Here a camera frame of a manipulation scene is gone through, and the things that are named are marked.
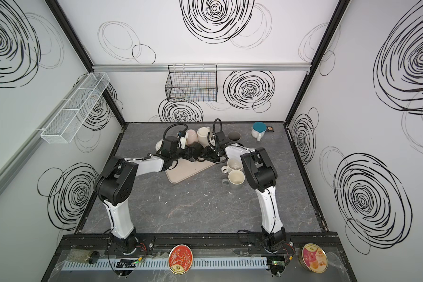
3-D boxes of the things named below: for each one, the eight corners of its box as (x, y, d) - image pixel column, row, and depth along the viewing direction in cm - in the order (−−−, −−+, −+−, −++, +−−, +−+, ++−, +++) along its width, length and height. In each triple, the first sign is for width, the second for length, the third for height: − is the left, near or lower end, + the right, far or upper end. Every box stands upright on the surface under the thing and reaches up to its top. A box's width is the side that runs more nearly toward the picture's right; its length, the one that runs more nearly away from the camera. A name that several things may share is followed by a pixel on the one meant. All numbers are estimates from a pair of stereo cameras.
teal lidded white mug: (247, 136, 114) (249, 130, 109) (254, 126, 120) (256, 119, 115) (260, 142, 111) (262, 135, 107) (266, 131, 117) (268, 124, 113)
